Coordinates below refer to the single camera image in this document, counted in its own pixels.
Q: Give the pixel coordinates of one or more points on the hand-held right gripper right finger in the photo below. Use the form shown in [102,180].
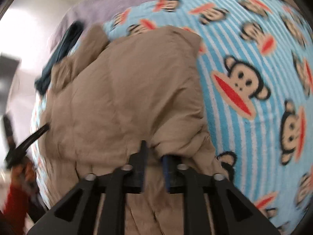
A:
[167,173]

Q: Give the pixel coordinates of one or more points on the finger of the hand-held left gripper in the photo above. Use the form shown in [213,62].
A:
[7,129]
[34,135]

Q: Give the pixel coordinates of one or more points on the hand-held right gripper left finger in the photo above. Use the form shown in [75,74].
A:
[142,166]

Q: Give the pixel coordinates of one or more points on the beige padded jacket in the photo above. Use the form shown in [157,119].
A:
[122,90]

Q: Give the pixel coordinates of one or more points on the person's left forearm red sleeve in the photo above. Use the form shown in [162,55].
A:
[14,205]

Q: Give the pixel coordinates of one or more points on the dark teal cloth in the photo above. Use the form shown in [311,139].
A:
[68,41]

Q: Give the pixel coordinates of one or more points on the blue striped monkey printed blanket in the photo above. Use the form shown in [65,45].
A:
[244,41]

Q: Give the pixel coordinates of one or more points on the lavender bed sheet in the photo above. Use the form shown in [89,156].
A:
[110,2]

